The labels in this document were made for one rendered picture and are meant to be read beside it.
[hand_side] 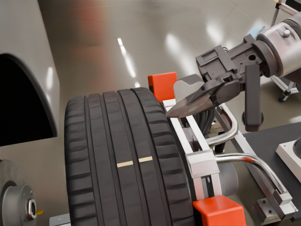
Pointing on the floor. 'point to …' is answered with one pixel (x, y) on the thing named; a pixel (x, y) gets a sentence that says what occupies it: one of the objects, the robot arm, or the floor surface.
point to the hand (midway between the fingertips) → (174, 115)
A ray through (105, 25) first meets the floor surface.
